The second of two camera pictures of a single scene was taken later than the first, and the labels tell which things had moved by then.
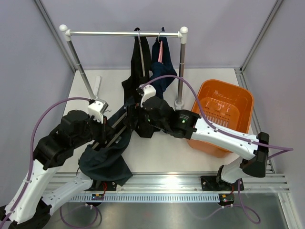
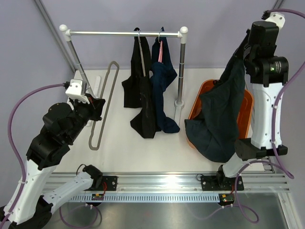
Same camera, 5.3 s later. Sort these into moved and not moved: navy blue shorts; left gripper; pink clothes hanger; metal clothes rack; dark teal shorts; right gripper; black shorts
Moved: right gripper; dark teal shorts; left gripper
Not moved: metal clothes rack; pink clothes hanger; black shorts; navy blue shorts
